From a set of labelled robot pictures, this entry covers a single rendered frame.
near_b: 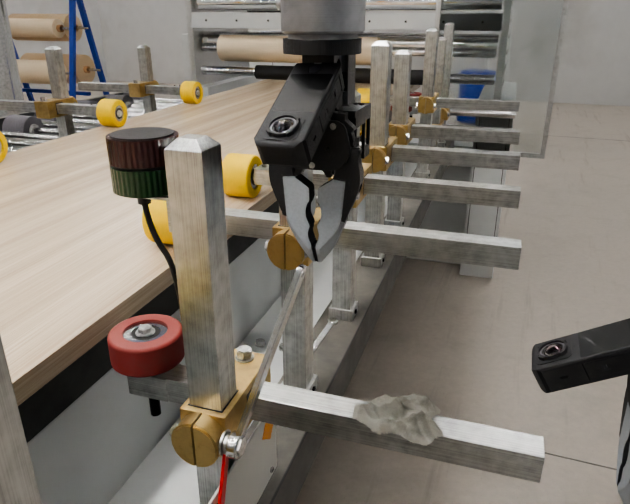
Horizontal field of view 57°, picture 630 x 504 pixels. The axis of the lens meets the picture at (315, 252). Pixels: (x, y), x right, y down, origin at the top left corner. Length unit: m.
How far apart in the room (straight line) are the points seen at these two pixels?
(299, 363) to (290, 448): 0.12
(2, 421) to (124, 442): 0.54
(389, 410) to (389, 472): 1.21
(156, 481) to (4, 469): 0.55
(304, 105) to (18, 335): 0.41
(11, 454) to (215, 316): 0.23
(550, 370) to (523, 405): 1.60
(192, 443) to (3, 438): 0.27
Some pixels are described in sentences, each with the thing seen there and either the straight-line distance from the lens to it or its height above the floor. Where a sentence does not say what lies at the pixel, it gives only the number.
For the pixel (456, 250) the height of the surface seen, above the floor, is 0.95.
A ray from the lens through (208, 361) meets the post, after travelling 0.56.
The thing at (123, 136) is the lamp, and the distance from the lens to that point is 0.51.
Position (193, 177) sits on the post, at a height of 1.10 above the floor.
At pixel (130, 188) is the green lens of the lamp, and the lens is 0.51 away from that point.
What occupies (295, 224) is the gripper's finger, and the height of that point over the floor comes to 1.03.
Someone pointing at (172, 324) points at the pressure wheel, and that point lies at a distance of 0.66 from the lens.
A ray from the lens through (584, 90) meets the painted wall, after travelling 9.07.
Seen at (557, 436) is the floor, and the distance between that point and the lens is 2.04.
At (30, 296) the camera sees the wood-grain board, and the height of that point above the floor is 0.90.
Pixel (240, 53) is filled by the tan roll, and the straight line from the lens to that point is 3.01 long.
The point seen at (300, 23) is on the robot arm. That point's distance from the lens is 0.52.
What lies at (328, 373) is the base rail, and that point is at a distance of 0.93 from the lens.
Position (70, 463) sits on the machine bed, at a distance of 0.79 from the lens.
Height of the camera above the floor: 1.23
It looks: 23 degrees down
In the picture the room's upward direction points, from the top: straight up
